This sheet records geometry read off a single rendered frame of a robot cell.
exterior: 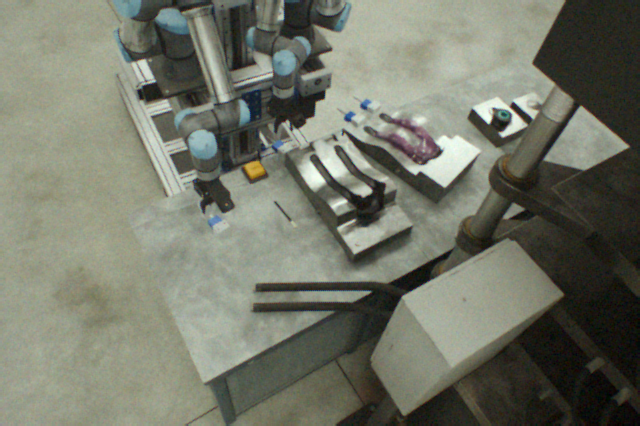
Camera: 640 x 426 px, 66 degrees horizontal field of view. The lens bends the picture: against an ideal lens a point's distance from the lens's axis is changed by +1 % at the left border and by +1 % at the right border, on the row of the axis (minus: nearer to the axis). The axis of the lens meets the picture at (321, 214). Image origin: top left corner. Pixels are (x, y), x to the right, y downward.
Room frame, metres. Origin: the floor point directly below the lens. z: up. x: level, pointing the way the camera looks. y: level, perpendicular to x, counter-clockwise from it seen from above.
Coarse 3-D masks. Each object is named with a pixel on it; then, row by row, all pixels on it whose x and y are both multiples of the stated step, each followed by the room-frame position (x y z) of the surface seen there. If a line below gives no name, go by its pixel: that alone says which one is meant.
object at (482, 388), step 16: (512, 352) 0.63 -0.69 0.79; (480, 368) 0.56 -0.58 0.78; (496, 368) 0.57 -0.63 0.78; (512, 368) 0.58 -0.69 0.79; (464, 384) 0.50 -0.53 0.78; (480, 384) 0.51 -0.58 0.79; (496, 384) 0.52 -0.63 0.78; (512, 384) 0.52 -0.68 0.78; (528, 384) 0.53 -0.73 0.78; (464, 400) 0.47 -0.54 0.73; (480, 400) 0.46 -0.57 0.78; (496, 400) 0.47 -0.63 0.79; (512, 400) 0.47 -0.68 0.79; (528, 400) 0.48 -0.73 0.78; (544, 400) 0.49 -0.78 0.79; (480, 416) 0.42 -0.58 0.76; (496, 416) 0.42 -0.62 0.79; (512, 416) 0.42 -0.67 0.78; (544, 416) 0.44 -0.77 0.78; (560, 416) 0.45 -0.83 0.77
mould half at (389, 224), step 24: (312, 144) 1.32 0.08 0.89; (336, 144) 1.34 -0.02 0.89; (288, 168) 1.24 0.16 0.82; (312, 168) 1.20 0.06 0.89; (336, 168) 1.22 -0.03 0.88; (360, 168) 1.24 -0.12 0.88; (312, 192) 1.10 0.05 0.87; (336, 192) 1.08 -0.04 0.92; (360, 192) 1.08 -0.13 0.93; (384, 192) 1.10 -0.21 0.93; (336, 216) 0.97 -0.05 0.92; (384, 216) 1.05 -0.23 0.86; (360, 240) 0.93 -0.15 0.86; (384, 240) 0.95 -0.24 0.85
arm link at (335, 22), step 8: (320, 0) 1.64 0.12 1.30; (328, 0) 1.63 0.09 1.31; (336, 0) 1.64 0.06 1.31; (344, 0) 1.69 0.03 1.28; (312, 8) 1.69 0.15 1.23; (320, 8) 1.65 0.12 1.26; (328, 8) 1.64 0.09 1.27; (336, 8) 1.65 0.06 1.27; (344, 8) 1.68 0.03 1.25; (312, 16) 1.68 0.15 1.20; (320, 16) 1.66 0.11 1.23; (328, 16) 1.64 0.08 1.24; (336, 16) 1.65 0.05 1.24; (344, 16) 1.66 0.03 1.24; (320, 24) 1.67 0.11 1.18; (328, 24) 1.66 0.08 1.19; (336, 24) 1.65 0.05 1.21; (344, 24) 1.69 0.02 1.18
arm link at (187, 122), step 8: (184, 112) 1.04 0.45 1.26; (192, 112) 1.04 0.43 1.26; (208, 112) 1.05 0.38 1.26; (176, 120) 1.01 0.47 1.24; (184, 120) 1.00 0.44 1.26; (192, 120) 1.01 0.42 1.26; (200, 120) 1.01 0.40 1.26; (208, 120) 1.02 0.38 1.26; (184, 128) 0.98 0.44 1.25; (192, 128) 0.98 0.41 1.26; (200, 128) 0.98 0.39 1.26; (208, 128) 1.00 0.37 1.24; (216, 128) 1.02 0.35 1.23; (184, 136) 0.96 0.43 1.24
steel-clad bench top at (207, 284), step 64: (512, 64) 2.12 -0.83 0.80; (448, 128) 1.61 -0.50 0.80; (576, 128) 1.73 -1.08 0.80; (192, 192) 1.07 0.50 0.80; (256, 192) 1.11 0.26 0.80; (448, 192) 1.25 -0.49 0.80; (192, 256) 0.80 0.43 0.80; (256, 256) 0.84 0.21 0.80; (320, 256) 0.87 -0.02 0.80; (384, 256) 0.91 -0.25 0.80; (192, 320) 0.57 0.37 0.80; (256, 320) 0.60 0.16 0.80
